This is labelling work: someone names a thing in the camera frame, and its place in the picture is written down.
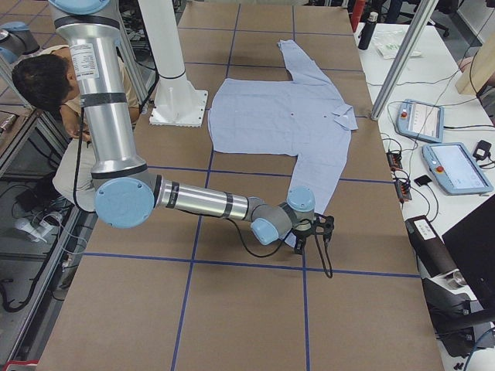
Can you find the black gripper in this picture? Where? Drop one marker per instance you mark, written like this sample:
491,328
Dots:
301,234

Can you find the light blue striped shirt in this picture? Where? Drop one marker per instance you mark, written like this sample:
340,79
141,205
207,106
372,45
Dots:
305,118

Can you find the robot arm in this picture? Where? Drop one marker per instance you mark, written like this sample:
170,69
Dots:
126,191

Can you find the lower teach pendant tablet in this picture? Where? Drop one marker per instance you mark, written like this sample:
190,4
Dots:
454,169

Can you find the teach pendant tablet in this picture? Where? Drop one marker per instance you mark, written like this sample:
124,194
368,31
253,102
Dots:
454,169
421,121

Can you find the upper teach pendant tablet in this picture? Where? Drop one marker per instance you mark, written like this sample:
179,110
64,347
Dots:
421,121

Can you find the black water bottle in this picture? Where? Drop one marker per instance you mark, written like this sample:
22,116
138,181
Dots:
367,31

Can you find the white central robot pedestal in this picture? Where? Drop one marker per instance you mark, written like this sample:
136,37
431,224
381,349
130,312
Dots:
176,101

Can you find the aluminium frame post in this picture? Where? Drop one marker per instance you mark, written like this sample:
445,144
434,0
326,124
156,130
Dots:
415,29

